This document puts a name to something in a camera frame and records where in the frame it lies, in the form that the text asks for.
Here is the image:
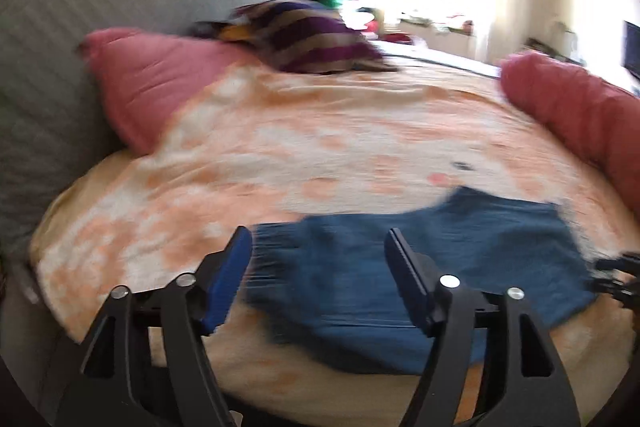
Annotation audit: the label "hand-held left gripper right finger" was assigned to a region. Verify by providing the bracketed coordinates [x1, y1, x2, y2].
[384, 227, 581, 427]

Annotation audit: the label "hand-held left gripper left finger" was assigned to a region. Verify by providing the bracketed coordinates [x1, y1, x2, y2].
[55, 225, 253, 427]

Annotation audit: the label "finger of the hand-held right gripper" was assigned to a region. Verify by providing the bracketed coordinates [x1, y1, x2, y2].
[590, 253, 640, 309]

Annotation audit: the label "blue denim pants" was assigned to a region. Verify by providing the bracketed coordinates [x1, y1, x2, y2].
[245, 187, 598, 375]

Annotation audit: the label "orange and white blanket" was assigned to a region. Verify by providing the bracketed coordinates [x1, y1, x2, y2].
[30, 57, 640, 408]

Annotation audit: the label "red pillow right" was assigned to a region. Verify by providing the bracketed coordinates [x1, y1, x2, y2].
[500, 52, 640, 202]

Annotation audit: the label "pink pillow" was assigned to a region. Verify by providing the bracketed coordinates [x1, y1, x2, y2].
[80, 27, 261, 155]

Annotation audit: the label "light bed sheet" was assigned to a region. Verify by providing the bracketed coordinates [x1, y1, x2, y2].
[375, 39, 501, 78]

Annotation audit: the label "black television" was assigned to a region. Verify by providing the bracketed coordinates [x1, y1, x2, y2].
[622, 21, 640, 80]

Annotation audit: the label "purple striped pillow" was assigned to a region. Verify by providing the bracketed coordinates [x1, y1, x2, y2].
[195, 0, 398, 74]

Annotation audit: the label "clothes on window sill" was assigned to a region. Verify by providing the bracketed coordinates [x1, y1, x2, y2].
[400, 12, 476, 34]

